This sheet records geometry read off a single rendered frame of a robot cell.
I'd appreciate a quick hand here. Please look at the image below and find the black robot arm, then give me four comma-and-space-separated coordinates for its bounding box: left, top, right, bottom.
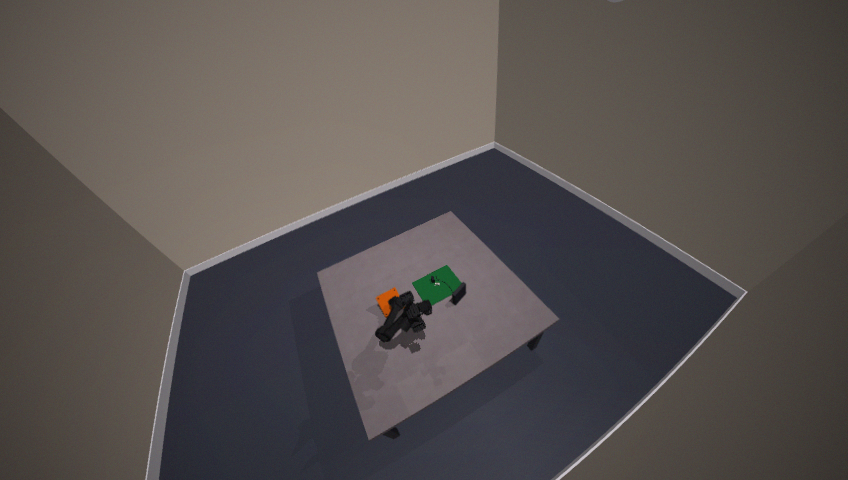
375, 296, 433, 342

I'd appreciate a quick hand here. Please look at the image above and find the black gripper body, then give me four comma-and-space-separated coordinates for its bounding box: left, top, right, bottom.
399, 291, 426, 333

